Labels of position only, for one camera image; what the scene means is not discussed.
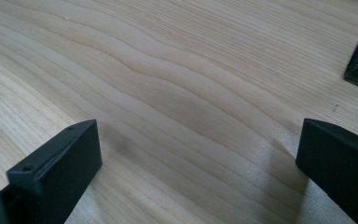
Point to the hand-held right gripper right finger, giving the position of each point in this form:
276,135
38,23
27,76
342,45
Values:
341,168

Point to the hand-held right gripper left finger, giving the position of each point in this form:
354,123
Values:
56,174

